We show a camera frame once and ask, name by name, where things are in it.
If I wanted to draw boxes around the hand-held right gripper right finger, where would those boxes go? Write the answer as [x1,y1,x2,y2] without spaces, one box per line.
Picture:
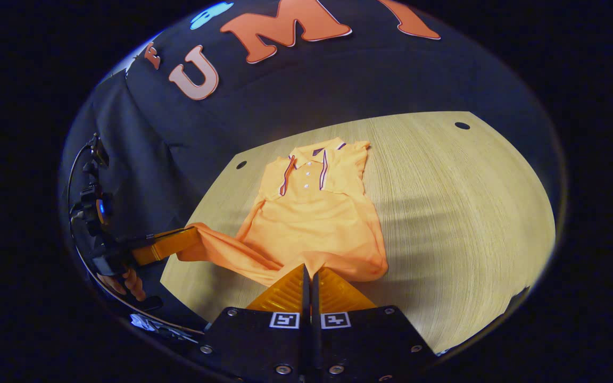
[312,266,437,383]

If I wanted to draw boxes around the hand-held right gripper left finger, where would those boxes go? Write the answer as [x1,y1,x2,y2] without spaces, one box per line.
[200,263,311,383]

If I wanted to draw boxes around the orange collared T-shirt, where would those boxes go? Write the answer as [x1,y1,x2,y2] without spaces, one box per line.
[177,138,390,288]

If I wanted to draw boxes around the dark white-patterned cloth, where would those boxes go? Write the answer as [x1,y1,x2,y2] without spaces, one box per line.
[130,313,201,341]

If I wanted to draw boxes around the thin black cable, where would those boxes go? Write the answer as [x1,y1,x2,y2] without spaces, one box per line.
[66,143,94,235]

